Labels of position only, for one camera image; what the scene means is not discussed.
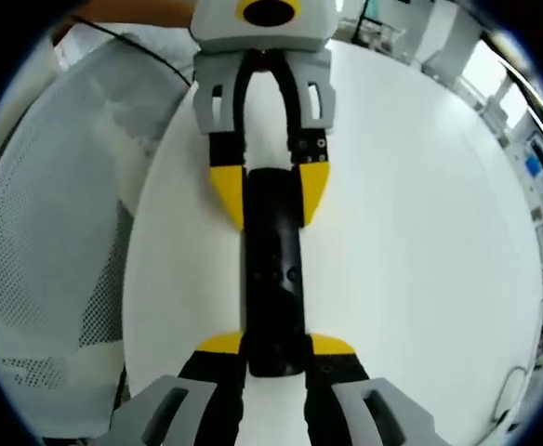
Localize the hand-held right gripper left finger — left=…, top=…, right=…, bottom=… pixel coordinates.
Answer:
left=111, top=330, right=247, bottom=446

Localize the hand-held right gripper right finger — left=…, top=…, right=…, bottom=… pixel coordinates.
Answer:
left=303, top=332, right=452, bottom=446

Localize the black remote control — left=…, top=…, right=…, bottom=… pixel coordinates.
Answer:
left=242, top=167, right=313, bottom=380

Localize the person's white shirt torso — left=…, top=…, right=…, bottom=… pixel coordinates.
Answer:
left=50, top=20, right=198, bottom=98

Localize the white mesh office chair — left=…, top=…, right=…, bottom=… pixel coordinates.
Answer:
left=0, top=34, right=198, bottom=446

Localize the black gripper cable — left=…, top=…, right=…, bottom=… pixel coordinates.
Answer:
left=71, top=16, right=193, bottom=89

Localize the grey table cable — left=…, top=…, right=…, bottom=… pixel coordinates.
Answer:
left=493, top=365, right=532, bottom=425

